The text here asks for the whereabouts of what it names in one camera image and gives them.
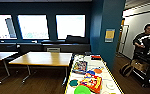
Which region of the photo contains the bright office window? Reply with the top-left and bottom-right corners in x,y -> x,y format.
17,13 -> 51,41
0,14 -> 17,41
55,13 -> 87,41

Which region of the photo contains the green bowl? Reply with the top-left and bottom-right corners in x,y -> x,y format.
73,84 -> 92,94

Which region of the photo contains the dark window bench sofa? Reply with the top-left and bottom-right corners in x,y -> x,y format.
0,34 -> 92,55

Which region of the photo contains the dark green round lid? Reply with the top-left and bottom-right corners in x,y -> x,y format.
68,78 -> 80,88

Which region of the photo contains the black backpack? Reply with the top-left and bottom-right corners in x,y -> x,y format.
119,62 -> 134,79

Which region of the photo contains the blue board game box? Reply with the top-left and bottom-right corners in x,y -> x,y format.
72,60 -> 89,75

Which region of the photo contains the long wooden table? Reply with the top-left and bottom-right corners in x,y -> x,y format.
0,51 -> 19,85

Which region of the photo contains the yellow wooden gaming table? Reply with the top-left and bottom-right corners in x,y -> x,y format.
63,53 -> 126,94

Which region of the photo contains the brown cardboard box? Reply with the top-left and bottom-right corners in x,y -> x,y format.
130,58 -> 149,73

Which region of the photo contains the person in dark shirt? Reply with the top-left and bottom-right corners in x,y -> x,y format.
132,22 -> 150,57

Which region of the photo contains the white hallway door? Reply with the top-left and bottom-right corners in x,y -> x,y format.
118,24 -> 131,56

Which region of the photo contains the yellow wall sign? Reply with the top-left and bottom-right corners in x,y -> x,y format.
104,28 -> 116,44

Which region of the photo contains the red black table scorer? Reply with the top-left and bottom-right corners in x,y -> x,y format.
90,54 -> 102,61

